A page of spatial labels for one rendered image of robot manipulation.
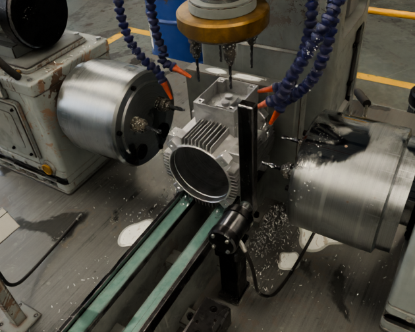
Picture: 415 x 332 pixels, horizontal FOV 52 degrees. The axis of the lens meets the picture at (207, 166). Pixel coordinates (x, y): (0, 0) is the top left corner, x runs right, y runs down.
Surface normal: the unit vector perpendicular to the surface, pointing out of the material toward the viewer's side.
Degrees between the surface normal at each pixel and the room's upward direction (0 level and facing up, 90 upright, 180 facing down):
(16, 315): 90
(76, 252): 0
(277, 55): 90
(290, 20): 90
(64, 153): 90
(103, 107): 47
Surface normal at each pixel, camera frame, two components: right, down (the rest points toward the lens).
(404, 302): -0.50, 0.58
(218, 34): -0.11, 0.65
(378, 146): -0.22, -0.55
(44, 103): 0.86, 0.28
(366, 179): -0.40, -0.15
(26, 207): -0.07, -0.76
